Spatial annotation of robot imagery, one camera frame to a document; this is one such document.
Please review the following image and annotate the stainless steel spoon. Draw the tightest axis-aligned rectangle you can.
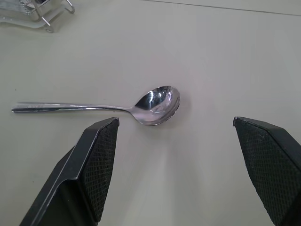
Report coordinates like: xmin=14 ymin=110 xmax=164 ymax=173
xmin=11 ymin=85 xmax=181 ymax=126

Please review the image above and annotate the chrome wire dish rack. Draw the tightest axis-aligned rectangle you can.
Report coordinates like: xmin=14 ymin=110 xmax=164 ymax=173
xmin=17 ymin=0 xmax=75 ymax=33

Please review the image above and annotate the clear plastic drip tray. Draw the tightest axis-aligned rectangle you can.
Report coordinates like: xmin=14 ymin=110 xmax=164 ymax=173
xmin=0 ymin=0 xmax=63 ymax=30

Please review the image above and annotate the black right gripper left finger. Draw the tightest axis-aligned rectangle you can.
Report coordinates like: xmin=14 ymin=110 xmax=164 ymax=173
xmin=18 ymin=117 xmax=120 ymax=226

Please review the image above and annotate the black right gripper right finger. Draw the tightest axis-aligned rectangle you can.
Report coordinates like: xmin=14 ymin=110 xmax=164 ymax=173
xmin=232 ymin=116 xmax=301 ymax=226

